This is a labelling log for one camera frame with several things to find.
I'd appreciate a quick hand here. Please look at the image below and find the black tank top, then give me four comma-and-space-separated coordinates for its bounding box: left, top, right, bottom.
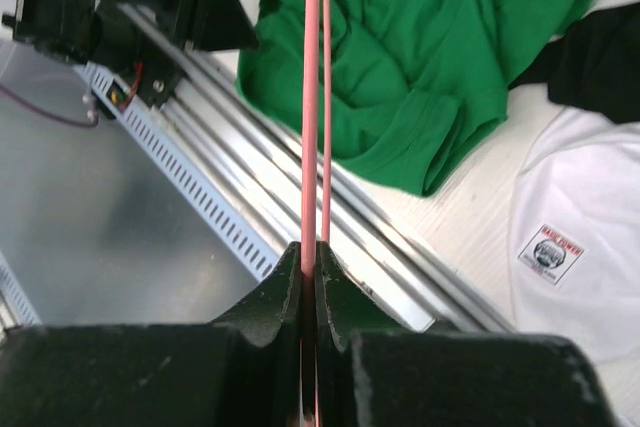
509, 3, 639, 124

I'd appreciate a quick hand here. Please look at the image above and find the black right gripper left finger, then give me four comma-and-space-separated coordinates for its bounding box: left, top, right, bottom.
1, 243, 303, 426

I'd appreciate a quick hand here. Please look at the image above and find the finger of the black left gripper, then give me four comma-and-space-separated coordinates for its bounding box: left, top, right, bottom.
182, 0, 259, 52

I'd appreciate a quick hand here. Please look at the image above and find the white navy-trimmed tank top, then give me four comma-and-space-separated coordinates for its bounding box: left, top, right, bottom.
508, 0, 639, 426

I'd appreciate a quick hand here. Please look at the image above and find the aluminium mounting rail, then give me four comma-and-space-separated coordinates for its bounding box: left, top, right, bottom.
122, 7, 513, 332

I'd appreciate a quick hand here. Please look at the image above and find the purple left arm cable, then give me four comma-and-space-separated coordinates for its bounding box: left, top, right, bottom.
0, 84, 99, 128

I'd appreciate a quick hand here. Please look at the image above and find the pink hanger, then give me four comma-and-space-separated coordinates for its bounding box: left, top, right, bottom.
300, 0, 331, 426

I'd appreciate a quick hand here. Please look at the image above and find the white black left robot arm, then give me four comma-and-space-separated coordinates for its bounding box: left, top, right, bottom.
2, 0, 259, 108

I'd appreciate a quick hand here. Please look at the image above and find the perforated grey cable duct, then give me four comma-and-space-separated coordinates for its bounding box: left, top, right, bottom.
74, 64, 278, 282

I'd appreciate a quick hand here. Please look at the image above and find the green tank top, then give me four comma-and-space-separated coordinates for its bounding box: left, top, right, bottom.
236, 0, 612, 198

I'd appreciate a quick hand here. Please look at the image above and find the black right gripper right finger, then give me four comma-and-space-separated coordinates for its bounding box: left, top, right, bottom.
315, 242, 623, 426

